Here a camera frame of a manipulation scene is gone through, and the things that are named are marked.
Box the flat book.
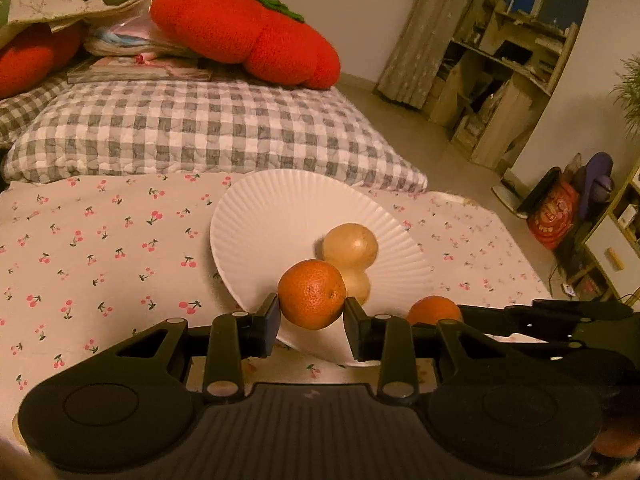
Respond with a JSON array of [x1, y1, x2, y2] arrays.
[[66, 55, 213, 85]]

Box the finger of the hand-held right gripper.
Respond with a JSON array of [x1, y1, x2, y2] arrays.
[[495, 327, 591, 358], [457, 299, 633, 328]]

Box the white cabinet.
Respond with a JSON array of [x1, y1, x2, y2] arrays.
[[582, 160, 640, 311]]

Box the floral patterned cloth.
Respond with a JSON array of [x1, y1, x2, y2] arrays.
[[7, 0, 151, 36]]

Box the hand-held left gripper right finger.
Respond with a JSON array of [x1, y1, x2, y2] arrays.
[[344, 297, 521, 403]]

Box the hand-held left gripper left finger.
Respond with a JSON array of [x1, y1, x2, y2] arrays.
[[107, 294, 281, 403]]

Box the round yellow pear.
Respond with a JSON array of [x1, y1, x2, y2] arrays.
[[321, 223, 379, 281]]

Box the cherry print bed sheet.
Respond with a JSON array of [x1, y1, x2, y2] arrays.
[[0, 172, 551, 461]]

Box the red printed bag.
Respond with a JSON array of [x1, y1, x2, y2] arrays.
[[527, 182, 581, 251]]

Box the wooden shelf unit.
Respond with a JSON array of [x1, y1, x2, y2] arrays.
[[425, 0, 581, 171]]

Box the green potted plant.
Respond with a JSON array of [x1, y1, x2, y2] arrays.
[[607, 55, 640, 136]]

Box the oblong yellow pear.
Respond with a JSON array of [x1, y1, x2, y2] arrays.
[[345, 265, 372, 306]]

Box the patterned curtain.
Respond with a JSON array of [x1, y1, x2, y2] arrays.
[[375, 0, 493, 108]]

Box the pile of plastic bags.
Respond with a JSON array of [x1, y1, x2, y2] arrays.
[[82, 0, 196, 58]]

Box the large orange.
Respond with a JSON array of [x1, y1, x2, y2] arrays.
[[277, 259, 347, 331]]

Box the red tomato plush pillow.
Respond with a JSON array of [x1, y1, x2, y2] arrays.
[[150, 0, 342, 90]]

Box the white ribbed plate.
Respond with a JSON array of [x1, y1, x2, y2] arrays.
[[210, 169, 435, 367]]

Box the black flat board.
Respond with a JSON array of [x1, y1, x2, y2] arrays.
[[520, 166, 563, 218]]

